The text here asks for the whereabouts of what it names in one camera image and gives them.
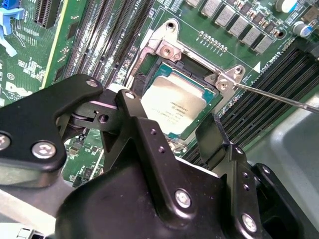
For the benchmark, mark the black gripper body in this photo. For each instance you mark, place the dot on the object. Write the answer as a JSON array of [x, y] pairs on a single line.
[[119, 206]]

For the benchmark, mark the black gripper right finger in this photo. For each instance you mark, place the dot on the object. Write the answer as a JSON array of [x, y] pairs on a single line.
[[239, 199]]

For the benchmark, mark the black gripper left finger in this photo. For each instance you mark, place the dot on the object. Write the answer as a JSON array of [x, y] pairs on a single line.
[[30, 129]]

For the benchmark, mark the metal locking lever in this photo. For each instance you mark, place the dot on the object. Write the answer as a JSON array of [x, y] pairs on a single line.
[[132, 73], [274, 95]]

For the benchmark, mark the silver green CPU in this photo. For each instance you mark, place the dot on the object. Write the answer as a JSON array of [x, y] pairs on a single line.
[[174, 99]]

